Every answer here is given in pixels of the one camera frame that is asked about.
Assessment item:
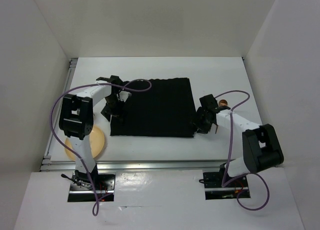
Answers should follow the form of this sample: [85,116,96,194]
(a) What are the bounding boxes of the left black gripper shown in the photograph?
[101,94,131,125]

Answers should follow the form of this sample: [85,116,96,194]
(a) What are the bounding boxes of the black cloth placemat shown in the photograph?
[110,78,196,138]

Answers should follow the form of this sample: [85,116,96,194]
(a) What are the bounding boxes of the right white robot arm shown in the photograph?
[192,94,284,187]

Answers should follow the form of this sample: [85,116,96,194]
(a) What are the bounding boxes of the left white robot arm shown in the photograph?
[59,76,129,189]

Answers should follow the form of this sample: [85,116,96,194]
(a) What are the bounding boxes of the copper spoon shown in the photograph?
[214,99,229,134]

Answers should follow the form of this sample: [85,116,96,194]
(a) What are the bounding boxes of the beige plate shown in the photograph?
[64,125,107,161]

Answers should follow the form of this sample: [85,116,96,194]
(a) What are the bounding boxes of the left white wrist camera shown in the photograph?
[119,91,131,102]

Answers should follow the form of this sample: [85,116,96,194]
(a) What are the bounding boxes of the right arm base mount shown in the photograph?
[199,171,251,200]

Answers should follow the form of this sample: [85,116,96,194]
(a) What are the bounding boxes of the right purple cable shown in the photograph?
[216,90,271,210]

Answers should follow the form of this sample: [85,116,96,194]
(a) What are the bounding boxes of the purple cable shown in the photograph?
[216,90,271,210]
[50,79,153,215]

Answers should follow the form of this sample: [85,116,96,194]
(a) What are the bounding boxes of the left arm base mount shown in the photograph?
[60,173,116,202]

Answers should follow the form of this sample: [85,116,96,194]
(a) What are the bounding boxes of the aluminium table frame rail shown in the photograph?
[39,57,276,172]

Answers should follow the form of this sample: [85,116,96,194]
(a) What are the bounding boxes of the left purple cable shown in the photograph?
[50,79,153,215]

